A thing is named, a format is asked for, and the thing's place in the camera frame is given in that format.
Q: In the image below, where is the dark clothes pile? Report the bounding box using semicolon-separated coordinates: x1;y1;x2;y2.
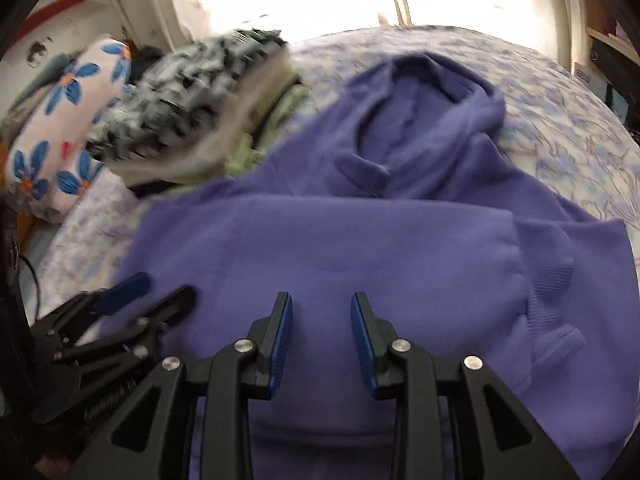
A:
131;45;167;82

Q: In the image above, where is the black cable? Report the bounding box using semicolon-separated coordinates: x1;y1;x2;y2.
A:
17;254;44;322

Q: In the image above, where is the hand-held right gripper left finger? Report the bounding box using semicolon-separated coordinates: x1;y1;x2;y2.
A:
75;291;293;480

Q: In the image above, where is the wooden bed frame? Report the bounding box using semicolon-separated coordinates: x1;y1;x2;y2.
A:
14;209;57;262

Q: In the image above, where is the black white graffiti print garment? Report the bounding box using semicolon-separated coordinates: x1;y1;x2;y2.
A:
85;27;293;167

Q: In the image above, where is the red wall decoration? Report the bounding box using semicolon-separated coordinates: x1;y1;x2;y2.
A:
19;0;107;47

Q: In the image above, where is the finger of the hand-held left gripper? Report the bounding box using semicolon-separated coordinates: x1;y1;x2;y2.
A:
52;284;198;391
31;271;152;348

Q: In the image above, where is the cat print bed blanket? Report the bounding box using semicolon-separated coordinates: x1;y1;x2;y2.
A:
35;22;640;311

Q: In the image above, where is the purple zip hoodie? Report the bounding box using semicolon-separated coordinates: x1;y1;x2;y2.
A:
100;52;640;480

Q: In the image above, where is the rolled blue flower blanket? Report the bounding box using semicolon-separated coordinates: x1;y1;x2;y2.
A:
5;35;135;224

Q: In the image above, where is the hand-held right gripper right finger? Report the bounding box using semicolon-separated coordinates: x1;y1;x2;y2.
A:
350;291;583;480

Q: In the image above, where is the wooden shelf unit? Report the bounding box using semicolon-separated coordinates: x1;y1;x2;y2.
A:
569;0;640;137

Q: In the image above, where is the black bag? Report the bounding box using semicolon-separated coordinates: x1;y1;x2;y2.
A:
589;35;640;128

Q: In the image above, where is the folded light green garment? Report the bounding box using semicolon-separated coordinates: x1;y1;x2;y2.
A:
220;84;312;181

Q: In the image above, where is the grey blue cloth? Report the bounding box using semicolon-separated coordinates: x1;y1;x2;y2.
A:
9;54;78;113

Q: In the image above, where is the cartoon wall sticker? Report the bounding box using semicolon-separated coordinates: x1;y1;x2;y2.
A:
26;37;52;69

